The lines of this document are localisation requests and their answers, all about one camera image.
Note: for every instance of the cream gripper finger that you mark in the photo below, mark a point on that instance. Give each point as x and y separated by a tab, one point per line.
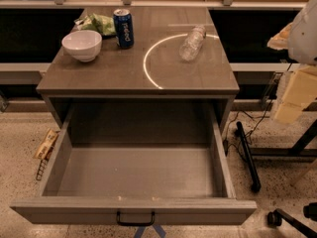
280	40
299	93

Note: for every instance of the blue pepsi can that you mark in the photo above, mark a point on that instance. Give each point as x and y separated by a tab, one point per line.
124	28

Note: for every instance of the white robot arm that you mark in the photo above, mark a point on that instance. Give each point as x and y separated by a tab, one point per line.
302	42

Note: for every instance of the grey open top drawer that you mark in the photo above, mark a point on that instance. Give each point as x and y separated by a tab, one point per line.
165	157

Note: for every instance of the clear plastic water bottle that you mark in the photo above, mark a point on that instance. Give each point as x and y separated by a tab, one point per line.
193	42

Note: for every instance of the grey wooden cabinet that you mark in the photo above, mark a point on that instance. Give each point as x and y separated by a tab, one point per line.
151	68

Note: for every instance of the black chair base leg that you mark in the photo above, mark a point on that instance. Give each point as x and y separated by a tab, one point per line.
256	183

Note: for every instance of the green chip bag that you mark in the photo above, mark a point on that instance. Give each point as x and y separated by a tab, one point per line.
104	25

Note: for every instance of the white ceramic bowl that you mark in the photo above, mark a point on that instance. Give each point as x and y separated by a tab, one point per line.
84	45

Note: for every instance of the blue floor tape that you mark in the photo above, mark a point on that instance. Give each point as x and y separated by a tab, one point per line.
156	230

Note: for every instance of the yellow snack packets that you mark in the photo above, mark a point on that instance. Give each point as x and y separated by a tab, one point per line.
46	144

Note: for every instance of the black drawer handle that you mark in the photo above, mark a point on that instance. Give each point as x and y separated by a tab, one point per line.
135	219

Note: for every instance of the wire snack basket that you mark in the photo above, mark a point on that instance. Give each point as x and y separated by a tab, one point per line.
42	165

